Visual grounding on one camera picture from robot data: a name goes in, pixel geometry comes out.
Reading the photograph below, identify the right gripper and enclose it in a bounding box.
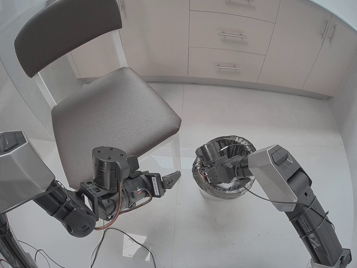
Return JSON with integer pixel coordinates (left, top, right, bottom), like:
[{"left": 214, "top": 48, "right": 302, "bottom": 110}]
[{"left": 199, "top": 163, "right": 217, "bottom": 182}]

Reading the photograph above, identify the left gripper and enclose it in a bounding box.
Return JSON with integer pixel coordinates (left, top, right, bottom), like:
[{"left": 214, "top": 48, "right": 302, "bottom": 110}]
[{"left": 123, "top": 170, "right": 182, "bottom": 210}]

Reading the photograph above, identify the black plastic bag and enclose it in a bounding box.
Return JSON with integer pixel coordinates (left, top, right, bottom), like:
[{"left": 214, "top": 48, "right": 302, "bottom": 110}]
[{"left": 192, "top": 135, "right": 256, "bottom": 200}]

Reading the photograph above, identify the white trash bin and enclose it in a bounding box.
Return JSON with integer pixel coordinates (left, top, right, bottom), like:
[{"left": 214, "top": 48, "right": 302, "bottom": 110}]
[{"left": 199, "top": 182, "right": 223, "bottom": 200}]

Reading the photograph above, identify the grey padded chair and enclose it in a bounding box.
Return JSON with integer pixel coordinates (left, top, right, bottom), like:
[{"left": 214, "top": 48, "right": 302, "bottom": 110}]
[{"left": 14, "top": 0, "right": 182, "bottom": 190}]

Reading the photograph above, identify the beige cabinet with drawers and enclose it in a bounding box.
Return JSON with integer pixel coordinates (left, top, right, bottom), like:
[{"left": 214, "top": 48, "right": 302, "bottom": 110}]
[{"left": 46, "top": 0, "right": 357, "bottom": 98}]

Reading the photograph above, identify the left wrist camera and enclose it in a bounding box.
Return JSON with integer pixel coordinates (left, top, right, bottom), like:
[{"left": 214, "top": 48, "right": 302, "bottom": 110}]
[{"left": 116, "top": 155, "right": 141, "bottom": 179}]

